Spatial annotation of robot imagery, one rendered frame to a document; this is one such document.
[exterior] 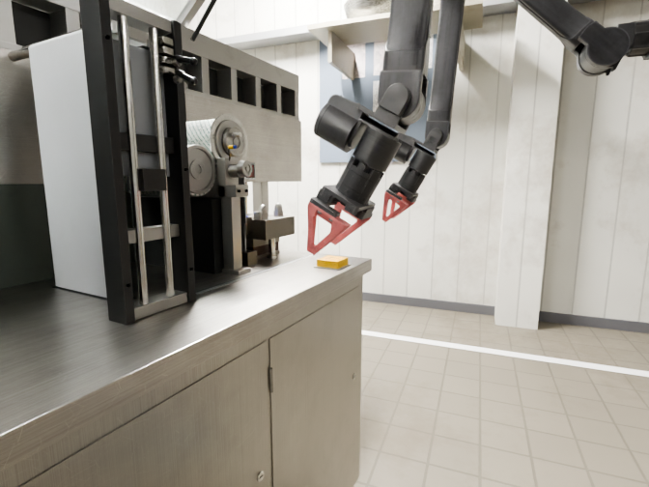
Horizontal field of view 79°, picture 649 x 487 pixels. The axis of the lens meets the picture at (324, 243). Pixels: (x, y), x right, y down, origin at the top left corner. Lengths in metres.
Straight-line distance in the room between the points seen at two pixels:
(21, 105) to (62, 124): 0.20
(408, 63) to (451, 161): 2.97
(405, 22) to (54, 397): 0.64
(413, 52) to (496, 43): 3.10
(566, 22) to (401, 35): 0.59
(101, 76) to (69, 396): 0.47
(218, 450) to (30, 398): 0.36
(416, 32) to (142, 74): 0.49
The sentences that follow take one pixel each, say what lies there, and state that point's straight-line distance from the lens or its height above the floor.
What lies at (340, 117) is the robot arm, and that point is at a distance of 0.61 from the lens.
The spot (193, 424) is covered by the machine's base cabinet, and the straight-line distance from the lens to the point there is 0.76.
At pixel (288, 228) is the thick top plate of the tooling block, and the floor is 0.99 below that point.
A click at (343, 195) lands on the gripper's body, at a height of 1.13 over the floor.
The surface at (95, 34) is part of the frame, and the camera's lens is 0.78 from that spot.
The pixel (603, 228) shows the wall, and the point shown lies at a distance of 3.66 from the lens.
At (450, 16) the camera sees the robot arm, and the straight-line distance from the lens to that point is 1.14.
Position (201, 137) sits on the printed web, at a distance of 1.11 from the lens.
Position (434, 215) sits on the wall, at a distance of 3.56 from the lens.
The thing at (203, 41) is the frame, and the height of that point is 1.63.
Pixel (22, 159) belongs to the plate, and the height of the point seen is 1.20.
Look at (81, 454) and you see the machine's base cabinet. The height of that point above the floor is 0.81.
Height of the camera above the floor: 1.15
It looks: 9 degrees down
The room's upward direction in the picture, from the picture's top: straight up
